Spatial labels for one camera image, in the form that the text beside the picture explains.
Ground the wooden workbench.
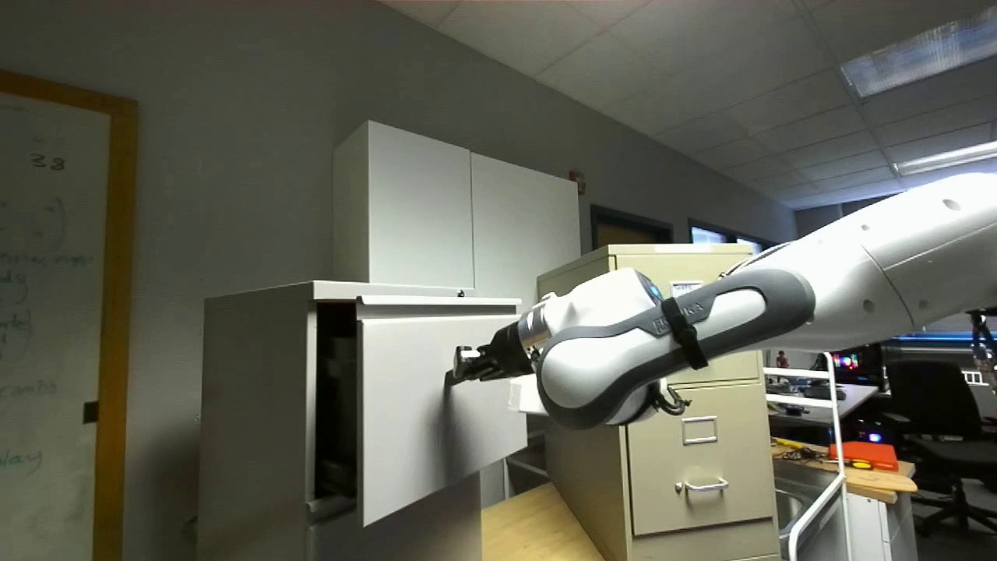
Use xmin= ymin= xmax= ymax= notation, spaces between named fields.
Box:
xmin=770 ymin=437 xmax=923 ymax=507

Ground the dark door frame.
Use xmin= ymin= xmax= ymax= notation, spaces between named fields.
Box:
xmin=590 ymin=203 xmax=679 ymax=252

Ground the orange tool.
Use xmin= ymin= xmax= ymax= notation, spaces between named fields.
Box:
xmin=839 ymin=440 xmax=887 ymax=475

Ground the narrow ceiling light strip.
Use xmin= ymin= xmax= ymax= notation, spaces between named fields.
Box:
xmin=887 ymin=136 xmax=997 ymax=179

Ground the black cable under arm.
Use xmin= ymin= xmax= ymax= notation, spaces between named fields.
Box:
xmin=646 ymin=381 xmax=695 ymax=421

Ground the large ceiling light panel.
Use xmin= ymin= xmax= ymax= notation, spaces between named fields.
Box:
xmin=839 ymin=4 xmax=997 ymax=101

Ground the silver label holder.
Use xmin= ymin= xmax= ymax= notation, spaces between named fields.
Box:
xmin=679 ymin=412 xmax=724 ymax=448

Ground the tall white cabinet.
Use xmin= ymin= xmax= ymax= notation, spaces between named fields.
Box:
xmin=330 ymin=119 xmax=584 ymax=304

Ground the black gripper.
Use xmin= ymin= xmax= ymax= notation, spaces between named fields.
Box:
xmin=446 ymin=322 xmax=542 ymax=386

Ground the whiteboard with wooden frame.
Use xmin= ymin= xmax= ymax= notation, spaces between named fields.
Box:
xmin=0 ymin=69 xmax=140 ymax=561

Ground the beige filing cabinet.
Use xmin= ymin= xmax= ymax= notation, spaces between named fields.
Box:
xmin=533 ymin=241 xmax=785 ymax=561

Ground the silver filing cabinet handle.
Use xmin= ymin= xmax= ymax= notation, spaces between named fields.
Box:
xmin=672 ymin=475 xmax=732 ymax=506

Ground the black strap on arm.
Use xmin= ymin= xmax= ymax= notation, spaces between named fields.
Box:
xmin=659 ymin=294 xmax=711 ymax=373

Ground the black office chair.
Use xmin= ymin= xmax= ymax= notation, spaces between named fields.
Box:
xmin=885 ymin=355 xmax=991 ymax=537

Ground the white metal rail frame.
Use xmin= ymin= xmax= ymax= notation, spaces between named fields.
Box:
xmin=760 ymin=350 xmax=848 ymax=561

